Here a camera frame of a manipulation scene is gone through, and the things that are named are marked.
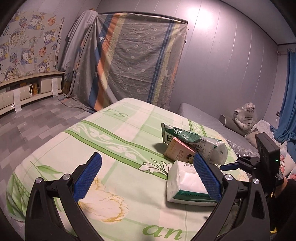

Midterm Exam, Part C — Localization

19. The green white wrapper pack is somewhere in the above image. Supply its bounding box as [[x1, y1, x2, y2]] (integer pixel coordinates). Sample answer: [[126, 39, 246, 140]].
[[161, 123, 228, 165]]

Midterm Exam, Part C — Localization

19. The white tissue pack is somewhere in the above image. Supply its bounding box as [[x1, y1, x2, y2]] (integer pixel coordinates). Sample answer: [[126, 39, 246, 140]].
[[166, 161, 217, 206]]

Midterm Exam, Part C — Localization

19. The pink drink carton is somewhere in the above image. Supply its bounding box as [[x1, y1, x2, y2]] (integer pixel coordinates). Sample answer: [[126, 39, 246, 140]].
[[164, 137, 196, 164]]

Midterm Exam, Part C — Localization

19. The baby photo cushion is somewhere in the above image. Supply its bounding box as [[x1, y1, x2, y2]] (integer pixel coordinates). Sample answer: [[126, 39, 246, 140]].
[[280, 141, 295, 177]]

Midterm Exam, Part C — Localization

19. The grey square cushion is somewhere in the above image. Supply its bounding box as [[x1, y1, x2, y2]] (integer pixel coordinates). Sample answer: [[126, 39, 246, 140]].
[[245, 129, 260, 149]]

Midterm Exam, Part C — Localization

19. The blue curtain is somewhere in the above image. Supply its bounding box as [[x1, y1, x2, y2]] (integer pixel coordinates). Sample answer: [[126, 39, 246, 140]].
[[270, 48, 296, 144]]

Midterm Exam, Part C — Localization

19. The white lace sofa cover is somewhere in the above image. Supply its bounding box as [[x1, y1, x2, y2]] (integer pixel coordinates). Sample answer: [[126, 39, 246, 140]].
[[251, 120, 274, 138]]

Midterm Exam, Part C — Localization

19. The grey cylindrical bolster pillow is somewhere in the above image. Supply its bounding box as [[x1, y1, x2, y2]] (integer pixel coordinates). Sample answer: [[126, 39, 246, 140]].
[[219, 114, 246, 137]]

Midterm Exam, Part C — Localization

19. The plastic wrapped plush toy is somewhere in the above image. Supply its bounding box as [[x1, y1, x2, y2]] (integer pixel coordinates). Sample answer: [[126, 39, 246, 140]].
[[233, 102, 258, 134]]

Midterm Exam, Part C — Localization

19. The grey sofa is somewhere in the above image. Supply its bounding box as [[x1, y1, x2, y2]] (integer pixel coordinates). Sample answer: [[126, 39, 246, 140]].
[[177, 103, 259, 157]]

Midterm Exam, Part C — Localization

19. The green floral table cloth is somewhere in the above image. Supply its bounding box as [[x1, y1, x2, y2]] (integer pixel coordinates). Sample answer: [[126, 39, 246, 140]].
[[6, 98, 224, 240]]

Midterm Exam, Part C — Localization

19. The low white tv cabinet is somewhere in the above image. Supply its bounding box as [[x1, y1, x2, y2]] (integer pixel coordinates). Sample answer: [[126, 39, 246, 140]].
[[1, 71, 64, 115]]

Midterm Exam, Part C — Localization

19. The striped grey hanging sheet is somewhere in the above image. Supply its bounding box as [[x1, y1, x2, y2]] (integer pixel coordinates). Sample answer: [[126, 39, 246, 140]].
[[65, 13, 188, 110]]

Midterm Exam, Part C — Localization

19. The plain grey draped sheet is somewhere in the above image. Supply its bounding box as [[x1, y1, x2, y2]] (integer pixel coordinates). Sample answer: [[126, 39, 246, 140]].
[[60, 10, 98, 75]]

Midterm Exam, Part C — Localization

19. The cartoon print wall cloth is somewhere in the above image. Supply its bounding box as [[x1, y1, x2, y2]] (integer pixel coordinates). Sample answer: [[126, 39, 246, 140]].
[[0, 10, 65, 83]]

